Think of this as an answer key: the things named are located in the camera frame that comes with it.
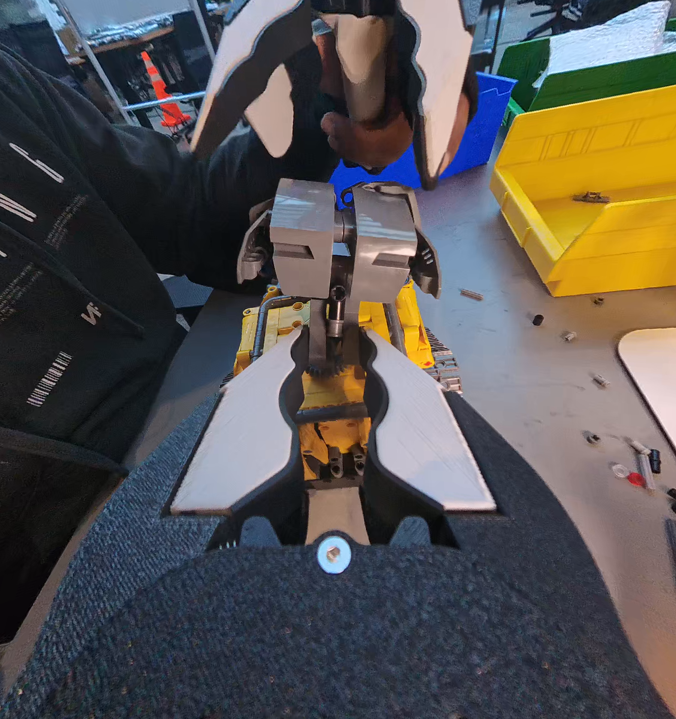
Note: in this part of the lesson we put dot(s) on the white book stand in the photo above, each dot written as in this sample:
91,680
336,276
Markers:
669,393

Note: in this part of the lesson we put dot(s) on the scattered small building pieces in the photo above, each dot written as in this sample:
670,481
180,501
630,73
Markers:
636,476

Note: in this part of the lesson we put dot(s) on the clear bubble wrap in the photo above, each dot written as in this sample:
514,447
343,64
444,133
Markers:
608,34

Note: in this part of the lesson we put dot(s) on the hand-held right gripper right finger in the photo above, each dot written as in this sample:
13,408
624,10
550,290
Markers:
428,449

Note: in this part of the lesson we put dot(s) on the green plastic bin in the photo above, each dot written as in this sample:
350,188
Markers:
608,79

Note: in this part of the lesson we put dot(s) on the yellow tracked toy robot body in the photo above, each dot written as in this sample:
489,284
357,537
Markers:
332,393

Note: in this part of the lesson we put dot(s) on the grey toy robot head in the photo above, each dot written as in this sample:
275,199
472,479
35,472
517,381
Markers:
327,236

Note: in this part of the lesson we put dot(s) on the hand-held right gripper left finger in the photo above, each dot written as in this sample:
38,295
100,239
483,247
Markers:
242,449

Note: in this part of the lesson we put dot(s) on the yellow plastic bin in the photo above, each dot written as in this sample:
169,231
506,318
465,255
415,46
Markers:
619,169

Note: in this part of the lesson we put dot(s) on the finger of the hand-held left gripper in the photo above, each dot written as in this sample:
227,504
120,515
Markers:
237,67
445,79

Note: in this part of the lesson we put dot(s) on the small dark building piece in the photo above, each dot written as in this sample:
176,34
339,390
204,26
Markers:
591,197

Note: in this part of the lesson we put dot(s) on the blue plastic bin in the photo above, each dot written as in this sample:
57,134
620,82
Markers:
473,124

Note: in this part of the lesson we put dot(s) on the orange traffic cone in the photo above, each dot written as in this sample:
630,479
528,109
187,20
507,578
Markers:
164,96

